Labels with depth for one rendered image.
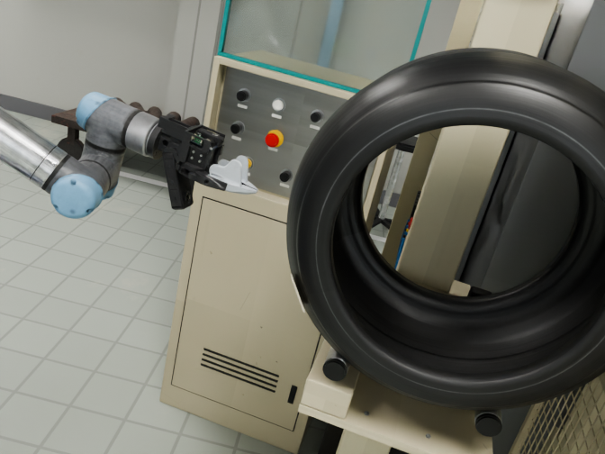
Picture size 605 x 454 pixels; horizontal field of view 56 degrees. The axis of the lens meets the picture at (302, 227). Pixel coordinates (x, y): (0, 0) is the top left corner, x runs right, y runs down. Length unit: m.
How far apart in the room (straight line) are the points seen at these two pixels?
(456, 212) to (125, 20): 3.96
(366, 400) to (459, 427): 0.19
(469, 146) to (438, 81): 0.43
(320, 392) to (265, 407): 1.02
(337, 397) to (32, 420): 1.34
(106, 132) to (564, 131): 0.77
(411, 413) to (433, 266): 0.34
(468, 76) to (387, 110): 0.12
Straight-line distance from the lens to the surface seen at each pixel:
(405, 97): 0.85
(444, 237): 1.32
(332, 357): 1.06
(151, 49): 4.88
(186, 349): 2.09
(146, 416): 2.23
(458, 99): 0.84
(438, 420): 1.22
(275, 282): 1.84
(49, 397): 2.30
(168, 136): 1.09
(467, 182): 1.28
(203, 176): 1.05
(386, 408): 1.19
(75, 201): 1.02
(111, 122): 1.12
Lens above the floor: 1.52
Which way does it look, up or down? 23 degrees down
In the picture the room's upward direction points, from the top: 14 degrees clockwise
